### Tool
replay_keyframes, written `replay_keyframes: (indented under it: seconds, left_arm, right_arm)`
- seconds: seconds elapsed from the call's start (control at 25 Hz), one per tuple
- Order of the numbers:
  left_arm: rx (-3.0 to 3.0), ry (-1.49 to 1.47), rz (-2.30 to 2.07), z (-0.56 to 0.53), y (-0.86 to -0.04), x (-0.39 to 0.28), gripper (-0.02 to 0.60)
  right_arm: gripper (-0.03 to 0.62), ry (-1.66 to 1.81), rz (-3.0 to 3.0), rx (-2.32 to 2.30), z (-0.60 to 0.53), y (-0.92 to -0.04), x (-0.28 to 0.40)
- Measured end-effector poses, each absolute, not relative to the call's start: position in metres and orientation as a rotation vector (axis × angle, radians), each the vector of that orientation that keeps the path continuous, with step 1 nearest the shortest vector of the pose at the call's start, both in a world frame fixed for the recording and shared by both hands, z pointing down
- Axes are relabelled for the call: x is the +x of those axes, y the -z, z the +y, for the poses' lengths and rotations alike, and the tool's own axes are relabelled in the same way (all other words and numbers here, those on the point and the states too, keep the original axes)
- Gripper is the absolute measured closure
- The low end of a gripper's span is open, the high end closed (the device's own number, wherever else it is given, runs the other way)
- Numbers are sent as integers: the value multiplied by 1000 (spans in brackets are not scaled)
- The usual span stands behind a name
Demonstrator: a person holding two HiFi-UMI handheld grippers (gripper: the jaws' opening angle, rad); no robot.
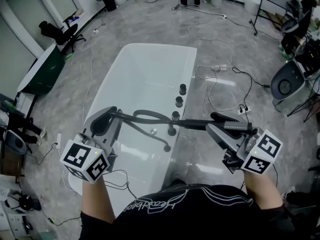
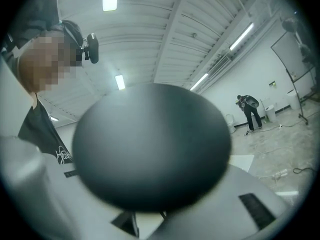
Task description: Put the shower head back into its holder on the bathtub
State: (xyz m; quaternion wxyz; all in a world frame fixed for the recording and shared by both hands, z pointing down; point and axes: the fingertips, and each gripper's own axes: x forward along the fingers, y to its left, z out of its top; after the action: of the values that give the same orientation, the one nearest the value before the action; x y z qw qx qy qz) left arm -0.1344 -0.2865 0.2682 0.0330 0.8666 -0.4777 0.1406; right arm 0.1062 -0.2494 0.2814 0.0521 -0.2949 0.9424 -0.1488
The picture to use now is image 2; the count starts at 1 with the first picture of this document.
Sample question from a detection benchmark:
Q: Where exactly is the teal head strap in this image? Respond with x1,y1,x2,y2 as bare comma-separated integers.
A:
48,20,66,32

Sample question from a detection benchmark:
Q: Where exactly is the white square toilet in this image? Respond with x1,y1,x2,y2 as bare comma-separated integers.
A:
259,97,278,124

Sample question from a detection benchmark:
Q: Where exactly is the person's head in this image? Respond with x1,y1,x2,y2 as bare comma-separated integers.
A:
17,19,85,95

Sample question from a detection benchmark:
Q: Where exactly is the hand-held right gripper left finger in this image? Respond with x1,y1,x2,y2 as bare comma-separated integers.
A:
110,210,140,238

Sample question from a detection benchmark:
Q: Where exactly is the white bathtub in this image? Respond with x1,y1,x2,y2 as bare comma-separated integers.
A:
228,154,255,174

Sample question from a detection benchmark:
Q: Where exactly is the whiteboard on black stand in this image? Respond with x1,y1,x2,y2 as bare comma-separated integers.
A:
270,30,316,123

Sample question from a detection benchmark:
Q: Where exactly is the person's black printed t-shirt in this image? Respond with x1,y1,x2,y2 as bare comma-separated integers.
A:
17,99,76,165

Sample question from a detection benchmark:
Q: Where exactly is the black head-worn camera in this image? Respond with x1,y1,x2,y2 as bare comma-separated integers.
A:
79,33,100,65

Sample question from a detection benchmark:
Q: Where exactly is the white floor cable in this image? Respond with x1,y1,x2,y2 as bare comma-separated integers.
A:
254,137,292,155

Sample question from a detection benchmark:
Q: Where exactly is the ceiling air conditioner unit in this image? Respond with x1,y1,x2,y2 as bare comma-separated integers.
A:
208,52,235,74

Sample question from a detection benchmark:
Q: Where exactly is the black floor cable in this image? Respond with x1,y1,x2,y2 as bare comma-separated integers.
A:
292,166,319,175

